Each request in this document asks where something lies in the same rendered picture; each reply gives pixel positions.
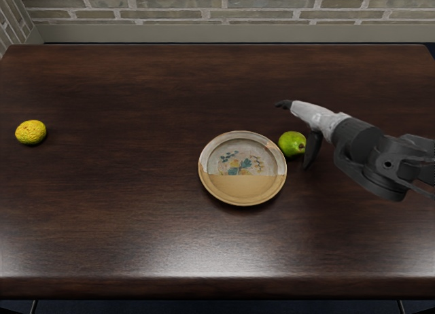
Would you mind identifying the tan plate with floral print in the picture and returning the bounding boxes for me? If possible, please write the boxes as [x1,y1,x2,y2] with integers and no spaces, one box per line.
[197,130,288,207]

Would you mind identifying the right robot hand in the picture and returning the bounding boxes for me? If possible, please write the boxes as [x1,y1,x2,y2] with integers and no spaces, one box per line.
[274,99,351,170]

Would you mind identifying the green round fruit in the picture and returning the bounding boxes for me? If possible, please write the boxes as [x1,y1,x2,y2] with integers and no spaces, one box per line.
[277,130,307,158]

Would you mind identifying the yellow bumpy fruit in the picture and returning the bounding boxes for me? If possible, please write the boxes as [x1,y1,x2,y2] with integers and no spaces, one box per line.
[14,119,48,146]

